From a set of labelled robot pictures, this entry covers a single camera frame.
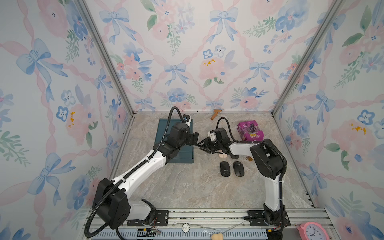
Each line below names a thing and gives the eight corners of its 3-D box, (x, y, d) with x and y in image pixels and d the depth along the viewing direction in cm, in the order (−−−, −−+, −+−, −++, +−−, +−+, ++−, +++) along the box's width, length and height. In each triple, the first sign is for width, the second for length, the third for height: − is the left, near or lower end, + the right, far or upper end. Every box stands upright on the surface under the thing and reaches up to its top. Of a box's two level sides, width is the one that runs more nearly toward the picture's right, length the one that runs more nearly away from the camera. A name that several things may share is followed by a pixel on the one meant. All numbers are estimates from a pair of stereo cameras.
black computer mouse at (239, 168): (235, 176, 89) (235, 175, 88) (232, 162, 95) (233, 161, 93) (244, 176, 89) (245, 175, 88) (241, 162, 95) (242, 161, 93)
